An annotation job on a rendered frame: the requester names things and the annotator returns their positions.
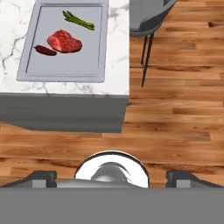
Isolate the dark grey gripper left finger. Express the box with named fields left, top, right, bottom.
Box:
left=0, top=170, right=58, bottom=189

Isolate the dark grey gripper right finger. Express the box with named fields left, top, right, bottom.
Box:
left=165, top=170, right=224, bottom=189

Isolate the dark red chili pepper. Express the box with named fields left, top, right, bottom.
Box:
left=33, top=45, right=58, bottom=57

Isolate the raw red steak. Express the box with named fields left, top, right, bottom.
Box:
left=46, top=29, right=83, bottom=54

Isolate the grey rectangular tray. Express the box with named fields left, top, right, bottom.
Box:
left=16, top=0, right=109, bottom=84

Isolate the green asparagus bunch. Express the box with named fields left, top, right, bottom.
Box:
left=62, top=10, right=96, bottom=32

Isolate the white round black-rimmed object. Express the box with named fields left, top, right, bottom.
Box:
left=55, top=150, right=151, bottom=189

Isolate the grey kitchen island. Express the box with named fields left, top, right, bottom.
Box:
left=0, top=0, right=131, bottom=134

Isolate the grey chair with black legs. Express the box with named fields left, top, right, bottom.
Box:
left=129, top=0, right=179, bottom=88

